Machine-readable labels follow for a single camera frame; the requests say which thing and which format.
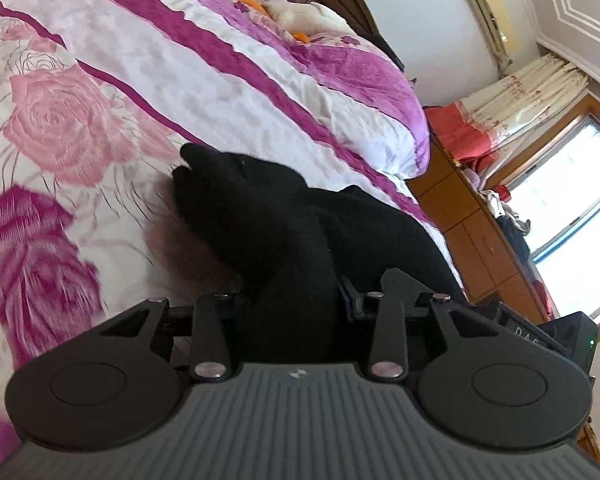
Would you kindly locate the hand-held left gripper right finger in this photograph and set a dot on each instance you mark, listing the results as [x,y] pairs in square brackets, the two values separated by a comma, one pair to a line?
[388,332]

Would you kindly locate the wooden dresser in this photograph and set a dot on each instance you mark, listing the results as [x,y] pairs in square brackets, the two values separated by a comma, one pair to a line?
[475,250]

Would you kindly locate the window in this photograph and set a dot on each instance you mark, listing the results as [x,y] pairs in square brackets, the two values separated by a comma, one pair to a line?
[570,200]

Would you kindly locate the pile of clothes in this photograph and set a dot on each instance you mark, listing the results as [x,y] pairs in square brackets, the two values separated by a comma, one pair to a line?
[505,215]

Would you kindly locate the black knit garment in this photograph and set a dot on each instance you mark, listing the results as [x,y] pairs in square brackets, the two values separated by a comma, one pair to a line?
[270,220]

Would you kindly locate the floral purple bedspread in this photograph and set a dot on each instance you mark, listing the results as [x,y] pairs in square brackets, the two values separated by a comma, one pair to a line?
[80,110]

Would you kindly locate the cream patterned curtain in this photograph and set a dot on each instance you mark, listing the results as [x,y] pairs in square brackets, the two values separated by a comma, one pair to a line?
[530,95]

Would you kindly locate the wall air conditioner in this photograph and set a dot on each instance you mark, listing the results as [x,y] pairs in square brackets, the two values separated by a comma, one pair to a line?
[490,15]

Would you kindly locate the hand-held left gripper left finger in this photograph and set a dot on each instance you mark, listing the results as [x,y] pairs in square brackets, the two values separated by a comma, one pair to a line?
[215,325]

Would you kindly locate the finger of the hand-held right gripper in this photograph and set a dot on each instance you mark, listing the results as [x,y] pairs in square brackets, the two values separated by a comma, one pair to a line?
[401,285]

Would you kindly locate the orange-red cloth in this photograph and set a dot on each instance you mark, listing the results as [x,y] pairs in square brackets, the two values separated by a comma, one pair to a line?
[455,130]

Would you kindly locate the white plush duck toy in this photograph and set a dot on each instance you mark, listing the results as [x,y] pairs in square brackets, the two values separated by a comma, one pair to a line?
[305,12]

